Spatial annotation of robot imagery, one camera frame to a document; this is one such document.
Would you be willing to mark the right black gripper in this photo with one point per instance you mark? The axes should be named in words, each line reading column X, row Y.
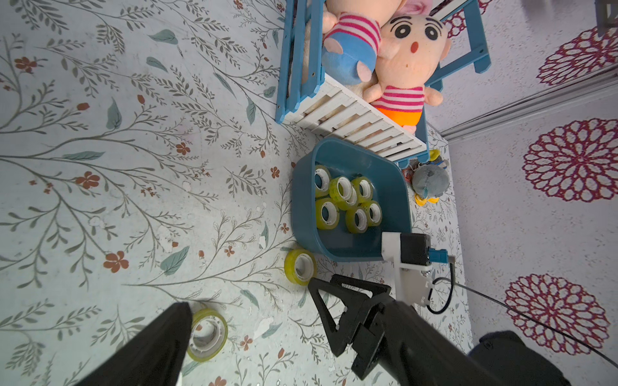
column 352, row 312

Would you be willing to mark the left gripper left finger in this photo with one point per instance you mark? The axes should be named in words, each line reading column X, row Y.
column 153, row 357

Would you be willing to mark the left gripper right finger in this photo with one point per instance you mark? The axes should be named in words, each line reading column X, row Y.
column 414, row 353

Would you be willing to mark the tape roll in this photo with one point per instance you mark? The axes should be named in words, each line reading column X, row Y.
column 322, row 179
column 363, row 188
column 327, row 214
column 356, row 220
column 340, row 192
column 373, row 212
column 209, row 334

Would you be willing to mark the tape roll box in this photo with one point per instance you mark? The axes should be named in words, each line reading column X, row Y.
column 300, row 267

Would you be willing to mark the teal plastic storage box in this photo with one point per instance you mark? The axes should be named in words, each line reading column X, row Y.
column 344, row 159

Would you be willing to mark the plush doll orange shorts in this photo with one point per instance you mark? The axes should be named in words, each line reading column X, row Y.
column 413, row 44

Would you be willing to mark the plush doll blue shorts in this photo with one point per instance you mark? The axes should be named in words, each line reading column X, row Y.
column 352, row 37

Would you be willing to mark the pink pillow in crib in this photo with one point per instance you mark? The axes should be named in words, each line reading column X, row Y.
column 416, row 7

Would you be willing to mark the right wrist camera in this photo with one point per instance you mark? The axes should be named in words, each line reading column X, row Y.
column 413, row 259

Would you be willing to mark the grey plush keychain toy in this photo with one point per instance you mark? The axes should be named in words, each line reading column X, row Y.
column 428, row 180

